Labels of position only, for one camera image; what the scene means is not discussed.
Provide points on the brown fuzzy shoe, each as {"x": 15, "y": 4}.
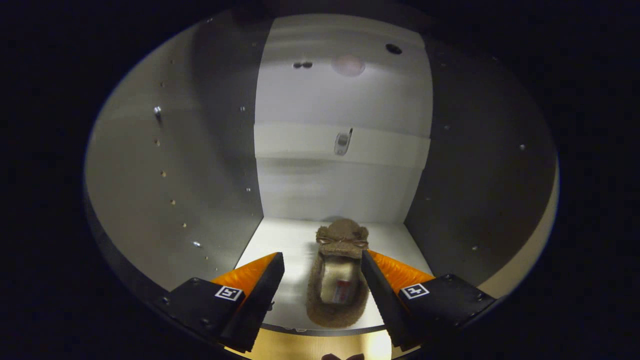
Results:
{"x": 337, "y": 310}

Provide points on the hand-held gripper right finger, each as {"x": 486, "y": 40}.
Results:
{"x": 387, "y": 305}

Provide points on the grey shoe cabinet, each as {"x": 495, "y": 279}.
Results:
{"x": 340, "y": 180}

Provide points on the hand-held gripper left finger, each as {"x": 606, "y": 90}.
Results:
{"x": 257, "y": 305}

